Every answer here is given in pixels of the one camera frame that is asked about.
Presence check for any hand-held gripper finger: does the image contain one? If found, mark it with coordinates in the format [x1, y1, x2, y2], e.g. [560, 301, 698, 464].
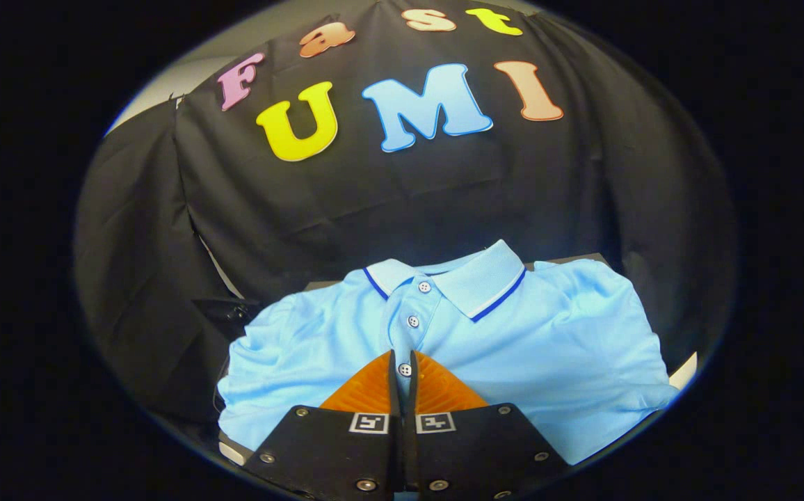
[243, 350, 401, 498]
[405, 350, 573, 498]

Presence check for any light blue polo shirt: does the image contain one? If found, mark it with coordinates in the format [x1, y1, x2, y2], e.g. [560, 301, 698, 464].
[216, 240, 681, 466]

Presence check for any dark washing machine lid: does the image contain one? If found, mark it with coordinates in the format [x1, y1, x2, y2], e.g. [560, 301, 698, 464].
[190, 298, 264, 349]

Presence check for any black backdrop cloth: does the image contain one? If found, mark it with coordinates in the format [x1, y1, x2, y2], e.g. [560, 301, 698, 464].
[75, 0, 737, 425]

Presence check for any beige cabinet with grey top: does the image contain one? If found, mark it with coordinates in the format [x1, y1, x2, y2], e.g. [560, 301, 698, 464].
[218, 253, 611, 466]

